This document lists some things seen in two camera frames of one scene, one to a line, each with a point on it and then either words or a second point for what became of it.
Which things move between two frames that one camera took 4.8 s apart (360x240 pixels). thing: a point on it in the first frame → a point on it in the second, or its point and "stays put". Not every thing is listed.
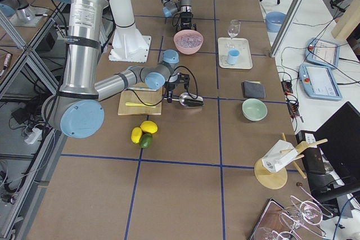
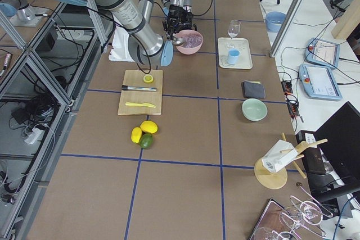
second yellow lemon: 136,135 stays put
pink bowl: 188,41 stays put
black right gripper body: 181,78 → 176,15
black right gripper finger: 186,85 → 165,24
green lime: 146,140 stays put
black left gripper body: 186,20 stays put
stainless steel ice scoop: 189,100 → 178,41
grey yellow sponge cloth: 253,89 stays put
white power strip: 35,136 stays put
